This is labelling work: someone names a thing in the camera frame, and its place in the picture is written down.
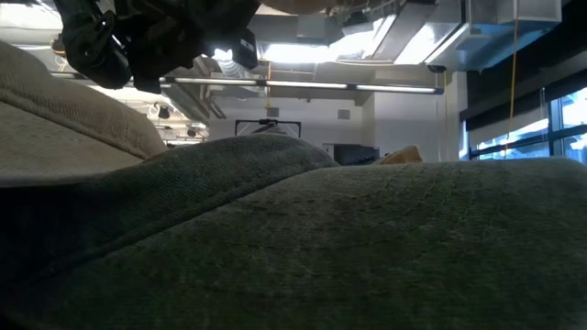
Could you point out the dark grey baseball cap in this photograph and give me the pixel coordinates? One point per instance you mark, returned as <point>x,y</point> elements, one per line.
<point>367,252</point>

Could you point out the dark framed window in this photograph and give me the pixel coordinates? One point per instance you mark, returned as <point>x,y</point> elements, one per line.
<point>527,133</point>

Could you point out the grey wall vent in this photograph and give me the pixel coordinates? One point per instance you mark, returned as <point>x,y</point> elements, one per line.
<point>344,114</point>

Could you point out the beige baseball cap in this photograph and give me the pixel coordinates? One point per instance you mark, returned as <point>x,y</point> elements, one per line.
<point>69,114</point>
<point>406,157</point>

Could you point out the black ceiling spotlight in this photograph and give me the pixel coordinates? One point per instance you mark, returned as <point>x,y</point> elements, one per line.
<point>163,112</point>
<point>191,133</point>

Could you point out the rectangular metal air duct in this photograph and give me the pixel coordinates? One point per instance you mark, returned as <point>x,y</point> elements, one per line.
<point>495,36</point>

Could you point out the small black ceiling camera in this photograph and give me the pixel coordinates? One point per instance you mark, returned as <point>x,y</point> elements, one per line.
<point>437,69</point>

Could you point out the black background screen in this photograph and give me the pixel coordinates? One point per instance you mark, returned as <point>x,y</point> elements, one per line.
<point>357,155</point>

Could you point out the long ceiling light bar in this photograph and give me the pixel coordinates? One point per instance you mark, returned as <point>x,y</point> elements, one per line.
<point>298,84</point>

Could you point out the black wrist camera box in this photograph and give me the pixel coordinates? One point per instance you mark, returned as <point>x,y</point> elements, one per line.
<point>243,52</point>

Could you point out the small grey wall box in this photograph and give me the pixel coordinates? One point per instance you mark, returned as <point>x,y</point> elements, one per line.
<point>273,112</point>

